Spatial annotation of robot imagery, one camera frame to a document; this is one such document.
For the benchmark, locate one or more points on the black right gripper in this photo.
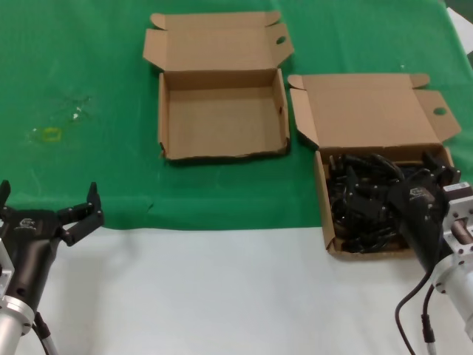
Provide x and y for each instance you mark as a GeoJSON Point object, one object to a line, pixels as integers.
{"type": "Point", "coordinates": [419, 218]}

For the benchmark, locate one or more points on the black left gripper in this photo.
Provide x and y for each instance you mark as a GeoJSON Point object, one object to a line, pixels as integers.
{"type": "Point", "coordinates": [33, 236]}

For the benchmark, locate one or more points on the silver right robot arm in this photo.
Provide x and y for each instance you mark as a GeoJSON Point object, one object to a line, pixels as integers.
{"type": "Point", "coordinates": [456, 281]}

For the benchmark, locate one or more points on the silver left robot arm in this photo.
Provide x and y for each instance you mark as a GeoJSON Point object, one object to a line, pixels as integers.
{"type": "Point", "coordinates": [13, 325]}

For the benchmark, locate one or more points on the empty-start cardboard box torn rim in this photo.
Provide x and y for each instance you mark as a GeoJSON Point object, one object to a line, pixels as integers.
{"type": "Point", "coordinates": [221, 122]}

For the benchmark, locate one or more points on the yellow tape square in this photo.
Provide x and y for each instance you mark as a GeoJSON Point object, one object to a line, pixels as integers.
{"type": "Point", "coordinates": [51, 135]}

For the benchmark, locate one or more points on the white tape scraps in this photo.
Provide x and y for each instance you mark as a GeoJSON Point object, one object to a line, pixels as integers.
{"type": "Point", "coordinates": [76, 116]}

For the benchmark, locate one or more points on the green table cloth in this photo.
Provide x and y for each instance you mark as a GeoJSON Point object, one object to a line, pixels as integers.
{"type": "Point", "coordinates": [92, 55]}

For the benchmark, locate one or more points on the silver right wrist bracket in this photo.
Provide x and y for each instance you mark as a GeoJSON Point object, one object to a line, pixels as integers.
{"type": "Point", "coordinates": [460, 225]}

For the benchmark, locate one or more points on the silver wrist bracket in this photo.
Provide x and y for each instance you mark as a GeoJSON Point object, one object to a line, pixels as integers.
{"type": "Point", "coordinates": [5, 266]}
{"type": "Point", "coordinates": [460, 225]}

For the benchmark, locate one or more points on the silver left wrist bracket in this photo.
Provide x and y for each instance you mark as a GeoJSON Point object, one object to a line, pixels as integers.
{"type": "Point", "coordinates": [5, 266]}

